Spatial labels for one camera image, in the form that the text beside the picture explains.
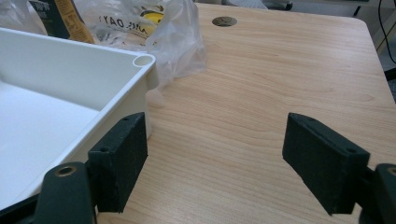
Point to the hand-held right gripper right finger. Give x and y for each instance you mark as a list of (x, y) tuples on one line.
[(323, 165)]

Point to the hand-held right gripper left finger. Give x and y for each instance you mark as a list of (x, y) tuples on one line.
[(118, 161)]

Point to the white plastic tray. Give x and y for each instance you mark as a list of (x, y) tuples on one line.
[(56, 102)]

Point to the clear plastic bag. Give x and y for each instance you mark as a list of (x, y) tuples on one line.
[(168, 34)]

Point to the dark yellow printed packet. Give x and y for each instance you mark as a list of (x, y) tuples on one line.
[(62, 17)]

